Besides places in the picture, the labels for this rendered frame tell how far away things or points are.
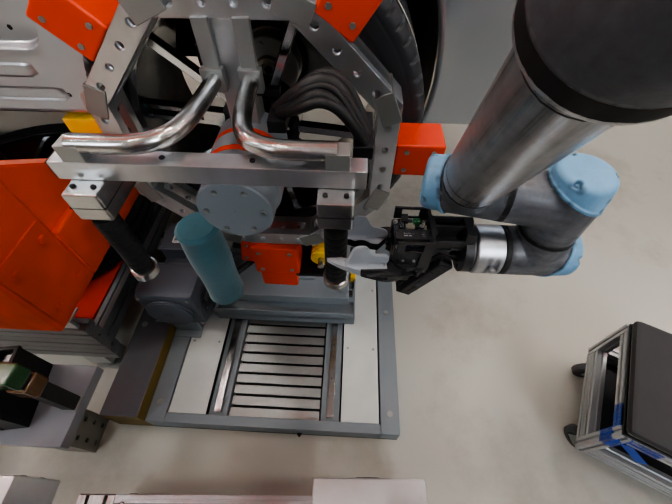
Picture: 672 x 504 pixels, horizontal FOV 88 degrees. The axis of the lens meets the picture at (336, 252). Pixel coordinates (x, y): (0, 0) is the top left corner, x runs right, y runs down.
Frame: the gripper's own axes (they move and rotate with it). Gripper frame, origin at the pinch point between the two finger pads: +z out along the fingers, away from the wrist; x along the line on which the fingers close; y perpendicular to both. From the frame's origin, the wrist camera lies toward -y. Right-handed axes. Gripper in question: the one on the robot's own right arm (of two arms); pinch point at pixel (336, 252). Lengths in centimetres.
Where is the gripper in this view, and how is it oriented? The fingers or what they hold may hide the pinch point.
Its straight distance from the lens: 55.4
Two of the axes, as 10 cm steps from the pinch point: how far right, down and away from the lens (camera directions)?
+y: 0.0, -6.1, -8.0
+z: -10.0, -0.4, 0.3
